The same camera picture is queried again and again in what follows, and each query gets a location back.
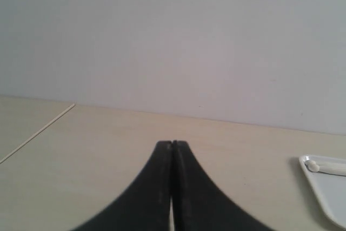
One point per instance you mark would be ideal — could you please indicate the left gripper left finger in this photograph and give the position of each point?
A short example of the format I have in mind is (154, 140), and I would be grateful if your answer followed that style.
(145, 204)

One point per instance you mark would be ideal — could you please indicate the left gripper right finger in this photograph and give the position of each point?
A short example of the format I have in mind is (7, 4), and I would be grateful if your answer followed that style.
(198, 204)

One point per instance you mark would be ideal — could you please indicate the white drumstick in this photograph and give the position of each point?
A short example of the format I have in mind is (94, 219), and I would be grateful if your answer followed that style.
(326, 167)

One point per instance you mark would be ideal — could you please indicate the white rectangular tray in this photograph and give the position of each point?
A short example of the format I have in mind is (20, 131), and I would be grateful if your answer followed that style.
(329, 190)

